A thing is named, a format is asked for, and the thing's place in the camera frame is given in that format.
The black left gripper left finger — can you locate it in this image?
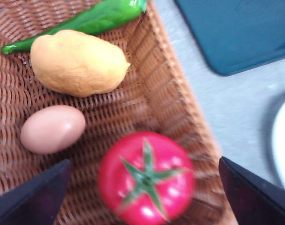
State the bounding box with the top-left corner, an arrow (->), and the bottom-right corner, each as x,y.
0,158 -> 72,225

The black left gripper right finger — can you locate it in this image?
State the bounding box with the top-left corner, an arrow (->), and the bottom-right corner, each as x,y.
219,156 -> 285,225

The red tomato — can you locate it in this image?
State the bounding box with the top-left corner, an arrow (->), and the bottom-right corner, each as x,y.
97,131 -> 196,225

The pinkish brown egg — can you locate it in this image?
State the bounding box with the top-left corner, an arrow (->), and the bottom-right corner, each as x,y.
20,105 -> 86,155

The brown wicker basket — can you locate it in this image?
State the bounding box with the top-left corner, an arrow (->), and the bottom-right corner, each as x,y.
0,0 -> 236,225

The yellow-orange potato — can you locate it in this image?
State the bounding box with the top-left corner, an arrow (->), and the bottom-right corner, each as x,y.
29,29 -> 132,98

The dark rectangular tray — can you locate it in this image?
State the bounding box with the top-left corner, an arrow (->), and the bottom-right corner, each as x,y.
174,0 -> 285,77

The green pepper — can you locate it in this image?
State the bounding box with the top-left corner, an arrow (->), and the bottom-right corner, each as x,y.
1,0 -> 148,55

